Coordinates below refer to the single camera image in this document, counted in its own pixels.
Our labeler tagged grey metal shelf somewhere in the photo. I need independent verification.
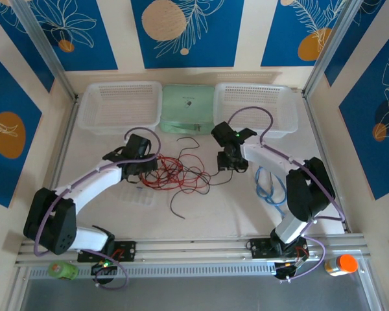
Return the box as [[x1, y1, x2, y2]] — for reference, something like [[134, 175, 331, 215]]
[[18, 255, 382, 311]]

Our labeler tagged jar with orange lid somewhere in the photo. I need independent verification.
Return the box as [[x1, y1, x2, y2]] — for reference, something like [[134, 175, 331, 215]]
[[324, 254, 359, 277]]

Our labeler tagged aluminium side rail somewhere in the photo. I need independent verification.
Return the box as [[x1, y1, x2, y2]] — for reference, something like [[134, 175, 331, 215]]
[[35, 97, 80, 240], [303, 93, 348, 234]]

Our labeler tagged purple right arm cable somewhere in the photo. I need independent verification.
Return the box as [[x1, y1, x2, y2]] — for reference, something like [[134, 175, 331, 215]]
[[226, 106, 346, 281]]

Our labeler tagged white perforated plastic basket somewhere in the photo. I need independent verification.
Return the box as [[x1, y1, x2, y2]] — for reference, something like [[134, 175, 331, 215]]
[[77, 80, 163, 135], [213, 82, 300, 139]]

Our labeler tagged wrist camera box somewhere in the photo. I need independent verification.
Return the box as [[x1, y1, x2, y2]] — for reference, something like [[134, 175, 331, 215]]
[[125, 133, 152, 158], [211, 121, 236, 145]]

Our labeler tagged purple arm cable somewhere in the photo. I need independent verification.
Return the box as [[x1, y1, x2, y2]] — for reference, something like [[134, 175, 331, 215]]
[[226, 106, 346, 281], [34, 128, 163, 290]]

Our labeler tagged black controller board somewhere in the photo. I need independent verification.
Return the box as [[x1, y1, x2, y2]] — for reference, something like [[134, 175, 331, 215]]
[[274, 259, 304, 282], [90, 261, 119, 286]]

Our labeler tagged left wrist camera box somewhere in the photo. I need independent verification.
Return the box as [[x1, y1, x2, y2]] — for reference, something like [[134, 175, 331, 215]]
[[125, 133, 152, 158]]

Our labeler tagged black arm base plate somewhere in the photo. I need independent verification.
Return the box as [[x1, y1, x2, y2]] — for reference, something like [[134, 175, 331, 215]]
[[77, 240, 137, 263], [248, 238, 309, 260]]

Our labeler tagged green bottle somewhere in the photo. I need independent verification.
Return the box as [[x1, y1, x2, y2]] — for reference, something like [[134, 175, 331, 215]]
[[48, 260, 78, 281]]

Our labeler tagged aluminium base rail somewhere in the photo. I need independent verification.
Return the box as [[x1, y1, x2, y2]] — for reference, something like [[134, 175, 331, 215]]
[[14, 233, 367, 268]]

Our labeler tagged clear plastic organizer box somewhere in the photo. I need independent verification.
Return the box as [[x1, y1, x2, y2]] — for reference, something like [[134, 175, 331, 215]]
[[119, 187, 157, 208]]

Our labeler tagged perforated beige vent strip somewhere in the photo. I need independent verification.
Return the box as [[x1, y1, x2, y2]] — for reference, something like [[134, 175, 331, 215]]
[[216, 71, 276, 82]]

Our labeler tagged mint green zip pouch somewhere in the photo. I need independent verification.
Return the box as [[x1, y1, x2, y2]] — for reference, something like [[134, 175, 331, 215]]
[[158, 84, 216, 134]]

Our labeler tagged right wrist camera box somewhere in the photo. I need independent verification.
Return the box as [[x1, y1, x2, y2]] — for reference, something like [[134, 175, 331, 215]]
[[211, 121, 236, 145]]

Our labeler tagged aluminium frame post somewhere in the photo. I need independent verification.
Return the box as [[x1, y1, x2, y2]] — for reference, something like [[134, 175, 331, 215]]
[[11, 0, 79, 102], [303, 0, 360, 98]]

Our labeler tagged slotted grey cable duct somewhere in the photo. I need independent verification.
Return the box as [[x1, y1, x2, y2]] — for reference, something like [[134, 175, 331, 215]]
[[29, 262, 276, 280]]

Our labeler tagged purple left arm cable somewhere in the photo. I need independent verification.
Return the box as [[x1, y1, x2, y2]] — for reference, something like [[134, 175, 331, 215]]
[[34, 128, 163, 290]]

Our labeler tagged black wire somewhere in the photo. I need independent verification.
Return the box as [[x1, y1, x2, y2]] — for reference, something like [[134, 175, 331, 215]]
[[176, 137, 206, 178], [142, 168, 235, 187], [169, 174, 211, 220]]

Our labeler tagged blue cable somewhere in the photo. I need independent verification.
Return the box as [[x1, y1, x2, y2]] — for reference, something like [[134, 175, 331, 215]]
[[255, 165, 287, 222]]

